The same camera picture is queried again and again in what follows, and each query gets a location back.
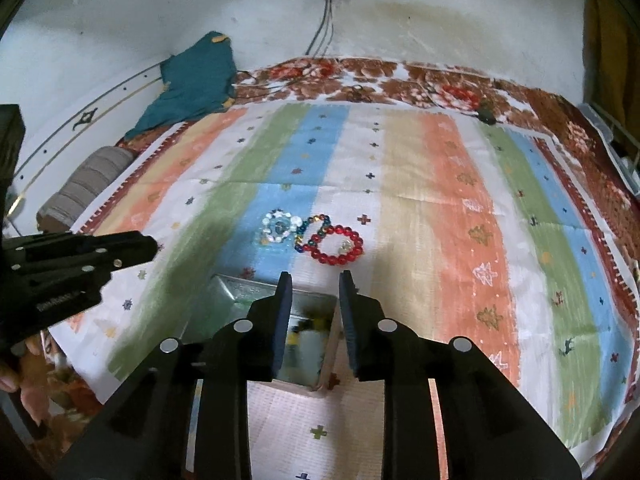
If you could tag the white ridged object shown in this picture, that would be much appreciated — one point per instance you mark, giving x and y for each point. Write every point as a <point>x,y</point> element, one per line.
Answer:
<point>600,125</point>

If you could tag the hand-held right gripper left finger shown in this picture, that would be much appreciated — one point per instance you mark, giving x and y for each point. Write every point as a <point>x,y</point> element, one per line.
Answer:
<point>284,320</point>

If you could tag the small black object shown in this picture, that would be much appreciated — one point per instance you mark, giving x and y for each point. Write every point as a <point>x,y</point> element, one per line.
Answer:
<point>486,115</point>

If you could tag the teal cloth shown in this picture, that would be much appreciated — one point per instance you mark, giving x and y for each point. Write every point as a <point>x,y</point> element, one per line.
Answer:
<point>195,80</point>

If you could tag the striped colourful mat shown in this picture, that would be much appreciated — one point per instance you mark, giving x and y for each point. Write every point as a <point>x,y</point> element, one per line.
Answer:
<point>450,210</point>

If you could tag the person's left hand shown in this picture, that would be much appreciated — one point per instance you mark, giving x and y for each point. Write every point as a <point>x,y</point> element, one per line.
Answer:
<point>7,377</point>

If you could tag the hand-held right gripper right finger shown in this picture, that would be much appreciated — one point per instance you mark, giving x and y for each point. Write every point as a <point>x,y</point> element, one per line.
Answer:
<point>347,320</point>

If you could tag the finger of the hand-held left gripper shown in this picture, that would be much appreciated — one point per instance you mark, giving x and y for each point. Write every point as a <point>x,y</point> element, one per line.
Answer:
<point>130,247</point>
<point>65,277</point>

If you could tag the grey striped bolster pillow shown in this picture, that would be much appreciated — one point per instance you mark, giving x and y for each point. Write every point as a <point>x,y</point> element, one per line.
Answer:
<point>85,185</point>

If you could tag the yellow cloth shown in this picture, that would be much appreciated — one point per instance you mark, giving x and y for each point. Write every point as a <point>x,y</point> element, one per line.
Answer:
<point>610,35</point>

